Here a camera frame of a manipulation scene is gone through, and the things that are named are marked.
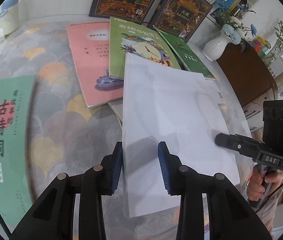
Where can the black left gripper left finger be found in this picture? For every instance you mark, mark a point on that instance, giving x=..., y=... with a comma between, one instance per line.
x=100, y=180

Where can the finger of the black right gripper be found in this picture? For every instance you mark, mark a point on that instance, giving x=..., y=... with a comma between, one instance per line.
x=244, y=145

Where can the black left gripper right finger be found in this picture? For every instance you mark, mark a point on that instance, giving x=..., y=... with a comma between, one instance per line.
x=181, y=180

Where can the white back cover book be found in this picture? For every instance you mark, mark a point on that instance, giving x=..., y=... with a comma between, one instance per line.
x=179, y=108

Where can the person's right hand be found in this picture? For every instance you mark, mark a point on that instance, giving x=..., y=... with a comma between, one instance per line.
x=255, y=189

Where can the brown wooden cabinet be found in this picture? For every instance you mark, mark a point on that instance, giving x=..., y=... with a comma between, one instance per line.
x=247, y=73

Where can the dark green cover book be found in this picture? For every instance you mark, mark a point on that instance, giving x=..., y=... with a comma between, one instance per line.
x=188, y=58

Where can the white ceramic vase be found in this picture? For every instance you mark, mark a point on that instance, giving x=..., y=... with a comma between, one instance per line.
x=215, y=47

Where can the green poetry book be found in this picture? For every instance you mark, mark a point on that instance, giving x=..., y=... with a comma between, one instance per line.
x=15, y=100

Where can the blue and white flowers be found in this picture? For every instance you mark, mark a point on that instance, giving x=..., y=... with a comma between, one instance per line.
x=232, y=26

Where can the pink cover book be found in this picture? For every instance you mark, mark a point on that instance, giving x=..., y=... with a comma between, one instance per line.
x=89, y=44

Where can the light green illustrated book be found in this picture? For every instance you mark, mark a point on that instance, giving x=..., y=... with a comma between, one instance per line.
x=128, y=37

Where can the dark encyclopedia book right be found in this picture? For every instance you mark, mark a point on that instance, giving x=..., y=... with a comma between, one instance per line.
x=180, y=18

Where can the white cup with blue figure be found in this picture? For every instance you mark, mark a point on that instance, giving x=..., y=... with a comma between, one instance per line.
x=9, y=16

